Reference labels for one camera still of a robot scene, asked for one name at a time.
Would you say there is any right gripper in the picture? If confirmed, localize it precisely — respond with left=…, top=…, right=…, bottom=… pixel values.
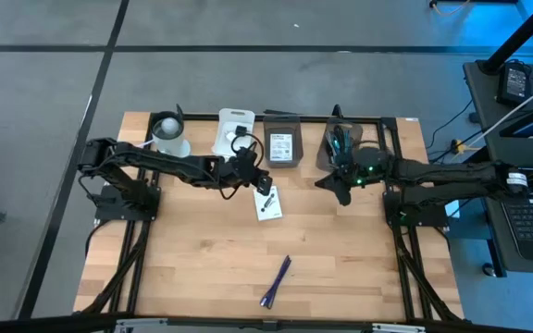
left=314, top=146, right=392, bottom=208

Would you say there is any green pen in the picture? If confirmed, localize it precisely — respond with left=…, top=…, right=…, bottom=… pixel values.
left=328, top=130, right=342, bottom=162

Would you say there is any teal pen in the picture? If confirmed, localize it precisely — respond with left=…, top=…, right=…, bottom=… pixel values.
left=340, top=128, right=355, bottom=168

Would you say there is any white box with label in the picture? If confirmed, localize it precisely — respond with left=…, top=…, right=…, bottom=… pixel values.
left=268, top=131, right=295, bottom=164

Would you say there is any white box with black print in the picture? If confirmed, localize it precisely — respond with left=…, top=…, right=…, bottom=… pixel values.
left=252, top=184, right=284, bottom=223

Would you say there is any grey translucent bin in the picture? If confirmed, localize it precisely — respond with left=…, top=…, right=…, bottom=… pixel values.
left=262, top=114, right=304, bottom=170
left=316, top=116, right=365, bottom=175

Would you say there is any white plastic bin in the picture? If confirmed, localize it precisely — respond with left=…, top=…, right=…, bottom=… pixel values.
left=210, top=107, right=256, bottom=162

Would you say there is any white cup with ball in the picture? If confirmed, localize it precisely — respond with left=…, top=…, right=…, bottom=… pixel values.
left=149, top=110, right=192, bottom=159

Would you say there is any black desk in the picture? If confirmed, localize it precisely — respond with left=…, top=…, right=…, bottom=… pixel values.
left=461, top=58, right=533, bottom=278

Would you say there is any white rod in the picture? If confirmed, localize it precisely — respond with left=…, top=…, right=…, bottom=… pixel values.
left=455, top=73, right=533, bottom=154

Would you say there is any black power adapter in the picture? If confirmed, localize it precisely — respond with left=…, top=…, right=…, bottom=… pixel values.
left=496, top=61, right=532, bottom=108

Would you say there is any black pole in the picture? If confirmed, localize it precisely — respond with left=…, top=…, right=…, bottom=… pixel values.
left=480, top=0, right=533, bottom=76

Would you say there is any black rig crossbar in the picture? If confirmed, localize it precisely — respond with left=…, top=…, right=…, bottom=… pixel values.
left=0, top=312, right=533, bottom=333

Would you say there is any black aluminium table frame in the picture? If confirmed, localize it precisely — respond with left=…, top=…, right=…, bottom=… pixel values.
left=74, top=110, right=465, bottom=325

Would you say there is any purple braided cable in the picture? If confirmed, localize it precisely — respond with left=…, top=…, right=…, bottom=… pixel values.
left=259, top=253, right=293, bottom=311

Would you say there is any black floor cable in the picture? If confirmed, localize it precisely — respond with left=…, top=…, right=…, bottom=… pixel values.
left=426, top=97, right=477, bottom=164

